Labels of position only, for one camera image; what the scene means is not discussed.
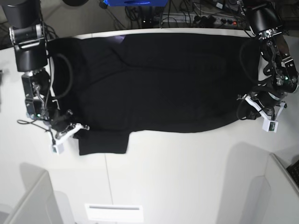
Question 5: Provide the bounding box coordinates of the white partition panel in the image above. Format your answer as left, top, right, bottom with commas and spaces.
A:
247, 153, 299, 224
0, 162, 77, 224

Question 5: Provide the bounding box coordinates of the black keyboard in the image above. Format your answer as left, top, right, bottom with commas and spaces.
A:
286, 161, 299, 187

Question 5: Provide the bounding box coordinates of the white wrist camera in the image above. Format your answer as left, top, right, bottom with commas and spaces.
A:
50, 131, 74, 154
262, 101, 287, 133

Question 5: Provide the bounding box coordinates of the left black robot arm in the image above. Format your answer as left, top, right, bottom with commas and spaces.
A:
239, 0, 299, 120

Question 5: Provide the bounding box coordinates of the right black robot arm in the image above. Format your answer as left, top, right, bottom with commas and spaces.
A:
0, 0, 89, 138

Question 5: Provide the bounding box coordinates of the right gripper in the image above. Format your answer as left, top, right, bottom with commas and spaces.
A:
49, 109, 90, 138

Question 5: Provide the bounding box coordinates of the black T-shirt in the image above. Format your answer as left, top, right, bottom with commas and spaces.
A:
48, 33, 260, 155

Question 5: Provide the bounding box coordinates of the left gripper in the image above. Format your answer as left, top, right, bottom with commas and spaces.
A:
242, 91, 283, 120

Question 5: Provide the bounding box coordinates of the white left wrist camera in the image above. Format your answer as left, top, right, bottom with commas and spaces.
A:
262, 101, 287, 133

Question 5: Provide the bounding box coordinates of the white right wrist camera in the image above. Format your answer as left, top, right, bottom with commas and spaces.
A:
50, 131, 74, 154

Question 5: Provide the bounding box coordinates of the blue box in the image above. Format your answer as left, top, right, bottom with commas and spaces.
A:
103, 0, 168, 7

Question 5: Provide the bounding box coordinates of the white right partition panel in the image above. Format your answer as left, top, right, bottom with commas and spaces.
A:
247, 153, 299, 224

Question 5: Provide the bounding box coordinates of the white left partition panel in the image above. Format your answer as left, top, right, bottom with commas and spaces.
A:
0, 162, 77, 224

